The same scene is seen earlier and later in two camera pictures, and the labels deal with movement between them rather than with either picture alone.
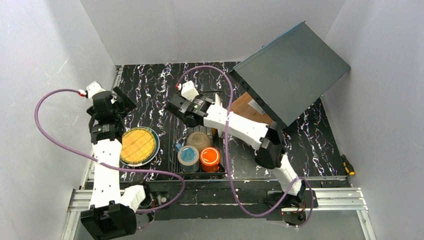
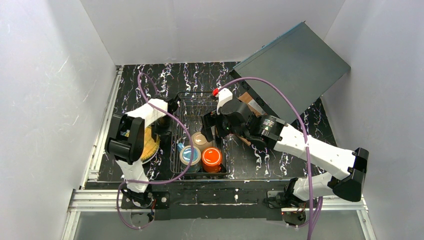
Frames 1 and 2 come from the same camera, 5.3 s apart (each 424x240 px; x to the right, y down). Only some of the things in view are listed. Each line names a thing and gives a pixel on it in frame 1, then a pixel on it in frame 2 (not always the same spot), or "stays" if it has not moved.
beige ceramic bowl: x=199 y=140 stays
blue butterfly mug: x=188 y=158 stays
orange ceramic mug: x=210 y=157 stays
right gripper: x=177 y=106 to x=209 y=125
